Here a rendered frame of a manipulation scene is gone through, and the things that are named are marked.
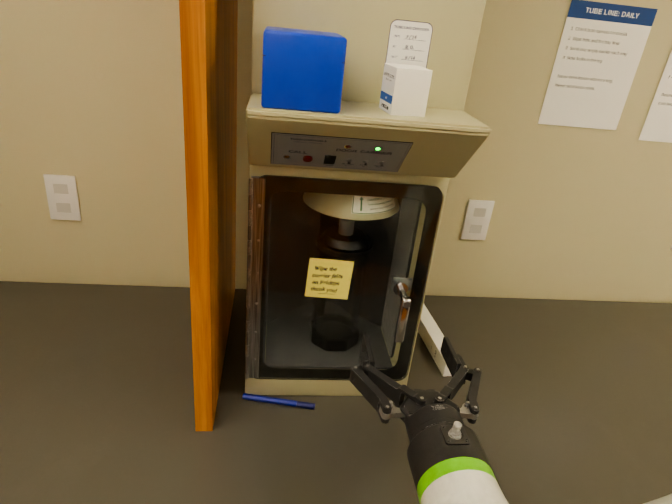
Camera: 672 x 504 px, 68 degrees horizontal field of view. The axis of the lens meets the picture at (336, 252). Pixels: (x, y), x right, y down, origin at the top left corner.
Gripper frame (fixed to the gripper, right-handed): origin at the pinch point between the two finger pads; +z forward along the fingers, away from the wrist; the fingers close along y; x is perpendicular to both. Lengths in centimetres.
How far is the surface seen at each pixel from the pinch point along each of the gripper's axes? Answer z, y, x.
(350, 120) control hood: -0.9, 13.6, -35.9
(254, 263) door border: 9.4, 25.4, -9.2
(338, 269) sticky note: 9.4, 11.2, -8.8
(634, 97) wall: 54, -64, -36
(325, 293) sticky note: 9.4, 13.0, -3.9
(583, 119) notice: 54, -52, -30
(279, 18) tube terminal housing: 11, 23, -46
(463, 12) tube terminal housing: 11, -2, -50
